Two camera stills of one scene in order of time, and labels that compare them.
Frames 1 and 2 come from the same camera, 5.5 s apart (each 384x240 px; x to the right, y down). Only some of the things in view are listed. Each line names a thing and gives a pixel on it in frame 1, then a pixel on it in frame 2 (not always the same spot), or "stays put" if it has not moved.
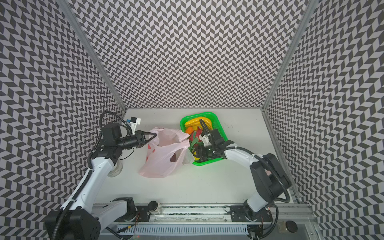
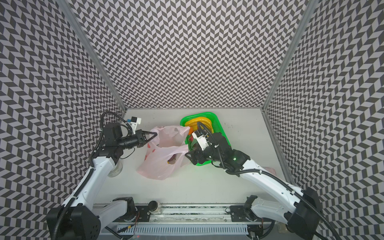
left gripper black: (140, 138) stays put
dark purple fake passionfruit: (173, 159) stays put
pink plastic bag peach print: (166, 152) stays put
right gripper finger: (196, 151) to (195, 160)
